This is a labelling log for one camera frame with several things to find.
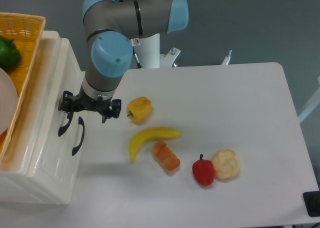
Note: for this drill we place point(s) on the green toy bell pepper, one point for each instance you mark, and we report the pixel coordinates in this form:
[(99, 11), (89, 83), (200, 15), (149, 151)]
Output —
[(10, 56)]

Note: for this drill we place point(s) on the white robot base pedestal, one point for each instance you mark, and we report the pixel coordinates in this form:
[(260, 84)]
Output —
[(146, 54)]

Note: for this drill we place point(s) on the yellow toy banana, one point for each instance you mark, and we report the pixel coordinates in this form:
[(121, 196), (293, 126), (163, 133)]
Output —
[(150, 134)]

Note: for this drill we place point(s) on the orange toy croissant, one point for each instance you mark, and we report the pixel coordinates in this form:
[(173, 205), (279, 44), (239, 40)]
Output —
[(165, 157)]

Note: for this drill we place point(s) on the beige toy bread roll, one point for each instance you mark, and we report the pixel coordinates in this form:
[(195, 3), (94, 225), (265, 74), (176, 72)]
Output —
[(226, 164)]

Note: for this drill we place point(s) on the white drawer cabinet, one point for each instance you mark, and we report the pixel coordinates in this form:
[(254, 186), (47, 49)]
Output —
[(15, 186)]

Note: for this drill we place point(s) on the black device at edge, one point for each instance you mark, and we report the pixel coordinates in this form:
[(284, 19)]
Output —
[(312, 203)]

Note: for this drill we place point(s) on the yellow toy bell pepper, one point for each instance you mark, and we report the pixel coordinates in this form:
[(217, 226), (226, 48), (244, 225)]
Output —
[(139, 109)]

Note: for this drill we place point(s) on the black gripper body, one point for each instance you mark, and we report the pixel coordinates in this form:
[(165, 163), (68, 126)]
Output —
[(108, 108)]

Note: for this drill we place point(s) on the yellow wicker basket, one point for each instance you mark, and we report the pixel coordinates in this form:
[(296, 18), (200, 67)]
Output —
[(26, 30)]

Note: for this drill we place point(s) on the white metal frame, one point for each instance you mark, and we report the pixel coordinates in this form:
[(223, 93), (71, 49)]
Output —
[(311, 104)]

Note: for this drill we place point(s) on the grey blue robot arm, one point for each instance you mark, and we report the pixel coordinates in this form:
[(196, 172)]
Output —
[(109, 26)]

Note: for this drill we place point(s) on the red toy bell pepper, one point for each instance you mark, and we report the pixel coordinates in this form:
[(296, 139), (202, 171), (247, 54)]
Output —
[(203, 171)]

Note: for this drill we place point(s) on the white plate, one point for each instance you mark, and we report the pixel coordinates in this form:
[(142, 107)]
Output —
[(8, 100)]

